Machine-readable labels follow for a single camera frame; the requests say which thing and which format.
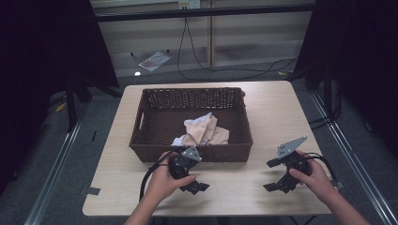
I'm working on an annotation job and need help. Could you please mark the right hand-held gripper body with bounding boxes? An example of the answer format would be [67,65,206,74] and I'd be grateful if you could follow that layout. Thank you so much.
[275,135,313,194]

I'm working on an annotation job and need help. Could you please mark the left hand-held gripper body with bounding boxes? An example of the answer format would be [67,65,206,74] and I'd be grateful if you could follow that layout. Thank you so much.
[168,145,203,181]

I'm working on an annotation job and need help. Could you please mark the beige cloth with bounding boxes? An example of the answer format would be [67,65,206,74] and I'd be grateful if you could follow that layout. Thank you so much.
[171,112,230,147]

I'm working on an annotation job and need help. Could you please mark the brown wicker basket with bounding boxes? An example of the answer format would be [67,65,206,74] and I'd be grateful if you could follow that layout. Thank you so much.
[129,87,253,163]

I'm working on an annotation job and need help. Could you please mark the person's left hand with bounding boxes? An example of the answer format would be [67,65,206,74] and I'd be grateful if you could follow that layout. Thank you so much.
[146,151,196,207]

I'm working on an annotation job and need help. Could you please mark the person's right hand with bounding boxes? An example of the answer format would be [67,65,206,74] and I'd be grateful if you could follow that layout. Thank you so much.
[288,150,337,204]

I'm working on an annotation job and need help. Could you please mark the clear plastic bag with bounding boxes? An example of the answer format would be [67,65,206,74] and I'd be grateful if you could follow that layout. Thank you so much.
[138,51,173,73]

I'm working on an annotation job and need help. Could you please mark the black curtain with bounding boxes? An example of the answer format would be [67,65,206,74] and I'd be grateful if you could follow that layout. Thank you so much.
[0,0,120,195]
[294,0,398,158]

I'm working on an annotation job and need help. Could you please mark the black metal stand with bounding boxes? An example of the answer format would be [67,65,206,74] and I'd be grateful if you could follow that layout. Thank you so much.
[64,78,93,132]

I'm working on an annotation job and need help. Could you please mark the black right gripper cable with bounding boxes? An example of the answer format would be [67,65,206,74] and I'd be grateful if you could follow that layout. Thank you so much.
[301,152,339,184]

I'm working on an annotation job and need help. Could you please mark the metal floor rail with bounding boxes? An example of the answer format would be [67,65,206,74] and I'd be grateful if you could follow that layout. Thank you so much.
[24,121,83,225]
[309,90,398,225]

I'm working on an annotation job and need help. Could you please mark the black cable bundle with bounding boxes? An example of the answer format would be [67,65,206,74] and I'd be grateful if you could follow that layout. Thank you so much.
[308,90,342,130]

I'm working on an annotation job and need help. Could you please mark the long black floor cable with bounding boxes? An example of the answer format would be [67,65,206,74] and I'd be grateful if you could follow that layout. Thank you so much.
[176,17,299,81]

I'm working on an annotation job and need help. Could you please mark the black horizontal rail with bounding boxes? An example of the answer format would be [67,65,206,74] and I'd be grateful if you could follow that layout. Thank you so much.
[93,3,315,23]

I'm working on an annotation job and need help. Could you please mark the white wall outlet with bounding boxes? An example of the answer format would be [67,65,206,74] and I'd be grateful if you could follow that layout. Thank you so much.
[177,0,201,9]

